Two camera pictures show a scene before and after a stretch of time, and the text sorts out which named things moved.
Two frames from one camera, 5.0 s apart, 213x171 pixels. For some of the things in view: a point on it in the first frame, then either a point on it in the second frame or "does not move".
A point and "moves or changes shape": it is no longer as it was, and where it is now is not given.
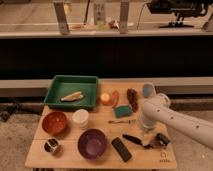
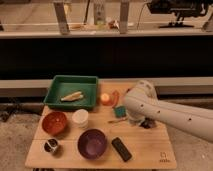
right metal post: x=124 y=17 does not move
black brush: x=137 y=141 moves or changes shape
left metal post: x=62 y=18 does not move
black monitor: x=180 y=8 does not move
